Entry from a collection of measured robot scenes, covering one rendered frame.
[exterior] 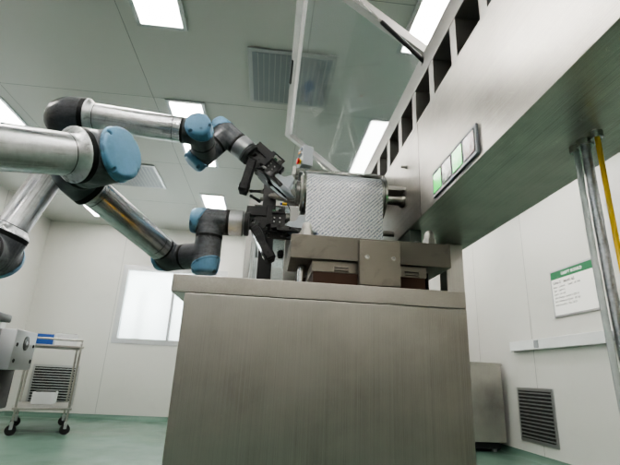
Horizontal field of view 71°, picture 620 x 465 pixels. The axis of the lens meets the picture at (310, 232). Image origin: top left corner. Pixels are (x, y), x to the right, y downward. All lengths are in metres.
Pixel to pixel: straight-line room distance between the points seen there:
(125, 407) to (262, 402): 6.14
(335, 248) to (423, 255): 0.22
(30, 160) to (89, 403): 6.39
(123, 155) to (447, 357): 0.82
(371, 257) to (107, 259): 6.52
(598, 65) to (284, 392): 0.78
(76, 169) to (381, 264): 0.69
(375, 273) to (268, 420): 0.40
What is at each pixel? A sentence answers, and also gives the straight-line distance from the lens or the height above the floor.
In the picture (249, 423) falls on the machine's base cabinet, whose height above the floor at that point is 0.60.
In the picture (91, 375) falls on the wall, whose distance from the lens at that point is 7.20.
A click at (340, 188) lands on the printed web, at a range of 1.35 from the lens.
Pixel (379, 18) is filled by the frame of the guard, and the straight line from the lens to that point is 1.53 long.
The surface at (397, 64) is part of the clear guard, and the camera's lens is 1.62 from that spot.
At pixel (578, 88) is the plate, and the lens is 0.82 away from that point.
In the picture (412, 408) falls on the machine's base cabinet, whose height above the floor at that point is 0.65.
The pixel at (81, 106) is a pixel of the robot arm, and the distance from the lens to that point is 1.40.
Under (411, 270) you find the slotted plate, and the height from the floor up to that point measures 0.96.
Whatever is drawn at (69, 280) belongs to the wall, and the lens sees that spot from 7.51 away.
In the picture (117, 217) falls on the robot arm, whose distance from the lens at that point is 1.20.
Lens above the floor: 0.70
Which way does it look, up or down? 18 degrees up
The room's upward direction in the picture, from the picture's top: 3 degrees clockwise
